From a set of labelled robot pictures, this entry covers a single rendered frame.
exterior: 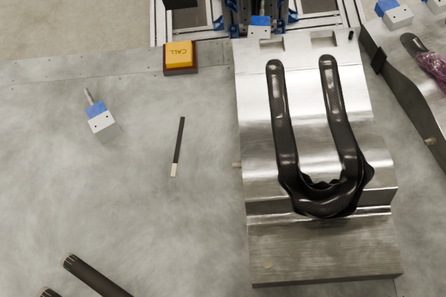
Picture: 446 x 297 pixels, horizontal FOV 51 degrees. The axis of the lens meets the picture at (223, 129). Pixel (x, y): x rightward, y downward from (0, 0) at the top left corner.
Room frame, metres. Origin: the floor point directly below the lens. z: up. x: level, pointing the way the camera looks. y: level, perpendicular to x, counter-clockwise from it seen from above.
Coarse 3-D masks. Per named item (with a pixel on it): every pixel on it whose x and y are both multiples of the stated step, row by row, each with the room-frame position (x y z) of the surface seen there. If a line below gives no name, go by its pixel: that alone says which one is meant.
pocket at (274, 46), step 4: (260, 40) 0.60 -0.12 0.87; (264, 40) 0.60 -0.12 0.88; (268, 40) 0.60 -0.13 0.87; (272, 40) 0.60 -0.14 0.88; (276, 40) 0.60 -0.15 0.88; (280, 40) 0.59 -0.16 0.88; (260, 44) 0.60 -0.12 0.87; (264, 44) 0.60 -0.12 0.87; (268, 44) 0.59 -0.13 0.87; (272, 44) 0.59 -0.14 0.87; (276, 44) 0.59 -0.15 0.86; (280, 44) 0.59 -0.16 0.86; (284, 44) 0.57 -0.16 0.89; (260, 48) 0.59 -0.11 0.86; (264, 48) 0.59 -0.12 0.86; (268, 48) 0.59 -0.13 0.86; (272, 48) 0.59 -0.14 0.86; (276, 48) 0.58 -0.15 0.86; (280, 48) 0.58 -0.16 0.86; (284, 48) 0.57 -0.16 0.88; (260, 52) 0.58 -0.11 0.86; (264, 52) 0.58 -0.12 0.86; (268, 52) 0.58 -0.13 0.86; (272, 52) 0.57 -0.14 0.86
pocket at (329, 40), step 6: (312, 36) 0.59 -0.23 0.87; (318, 36) 0.58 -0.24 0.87; (324, 36) 0.58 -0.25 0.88; (330, 36) 0.58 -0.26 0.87; (312, 42) 0.58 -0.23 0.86; (318, 42) 0.58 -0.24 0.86; (324, 42) 0.57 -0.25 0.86; (330, 42) 0.57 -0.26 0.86; (336, 42) 0.55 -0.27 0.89; (312, 48) 0.57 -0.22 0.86
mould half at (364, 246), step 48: (240, 48) 0.58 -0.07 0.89; (288, 48) 0.56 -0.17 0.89; (336, 48) 0.54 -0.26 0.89; (240, 96) 0.47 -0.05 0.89; (288, 96) 0.45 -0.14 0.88; (240, 144) 0.36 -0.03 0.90; (384, 144) 0.30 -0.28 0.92; (384, 192) 0.21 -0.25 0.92; (288, 240) 0.17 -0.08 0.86; (336, 240) 0.16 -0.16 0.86; (384, 240) 0.14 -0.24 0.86
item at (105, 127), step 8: (88, 96) 0.57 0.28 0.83; (96, 104) 0.54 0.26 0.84; (104, 104) 0.55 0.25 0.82; (88, 112) 0.53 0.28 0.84; (96, 112) 0.52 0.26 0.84; (104, 112) 0.51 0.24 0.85; (96, 120) 0.50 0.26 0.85; (104, 120) 0.49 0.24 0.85; (112, 120) 0.49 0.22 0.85; (96, 128) 0.48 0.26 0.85; (104, 128) 0.48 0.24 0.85; (112, 128) 0.48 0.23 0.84; (96, 136) 0.47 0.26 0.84; (104, 136) 0.47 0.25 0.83; (112, 136) 0.48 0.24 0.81
